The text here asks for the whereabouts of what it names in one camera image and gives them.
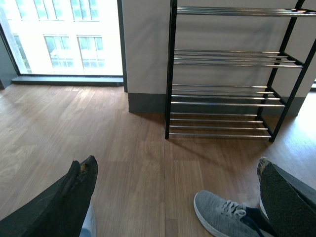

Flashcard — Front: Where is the black metal shoe rack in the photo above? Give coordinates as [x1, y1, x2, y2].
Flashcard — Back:
[165, 0, 316, 142]

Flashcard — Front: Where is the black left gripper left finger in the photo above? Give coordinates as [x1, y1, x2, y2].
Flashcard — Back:
[0, 156, 98, 237]

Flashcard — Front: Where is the light blue slipper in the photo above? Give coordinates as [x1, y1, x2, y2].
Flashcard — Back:
[79, 203, 97, 237]

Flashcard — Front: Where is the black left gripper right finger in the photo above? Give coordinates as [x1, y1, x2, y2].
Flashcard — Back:
[257, 157, 316, 237]

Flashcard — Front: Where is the grey knit sneaker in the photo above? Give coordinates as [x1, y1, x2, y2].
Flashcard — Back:
[193, 190, 277, 237]

